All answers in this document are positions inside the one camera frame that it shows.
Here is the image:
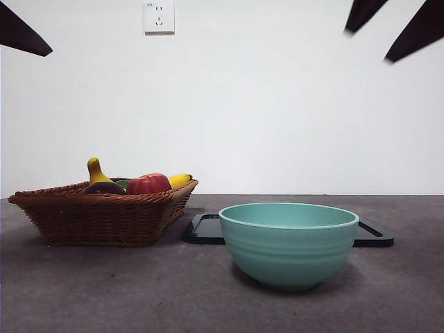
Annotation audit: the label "dark red plum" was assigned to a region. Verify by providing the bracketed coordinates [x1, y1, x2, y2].
[82, 181, 126, 196]

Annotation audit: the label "yellow banana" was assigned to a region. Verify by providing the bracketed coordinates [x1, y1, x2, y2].
[86, 156, 193, 189]

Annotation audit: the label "red apple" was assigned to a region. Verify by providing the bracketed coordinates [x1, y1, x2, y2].
[125, 173, 173, 196]

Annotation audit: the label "brown wicker basket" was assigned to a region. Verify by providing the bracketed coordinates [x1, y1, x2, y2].
[7, 178, 199, 248]

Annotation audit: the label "teal ribbed bowl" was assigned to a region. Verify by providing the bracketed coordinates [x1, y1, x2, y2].
[218, 202, 360, 292]

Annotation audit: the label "dark teal flat tray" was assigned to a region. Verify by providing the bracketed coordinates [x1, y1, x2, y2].
[182, 213, 395, 248]

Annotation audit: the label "white wall socket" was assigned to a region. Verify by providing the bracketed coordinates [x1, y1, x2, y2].
[144, 1, 176, 35]

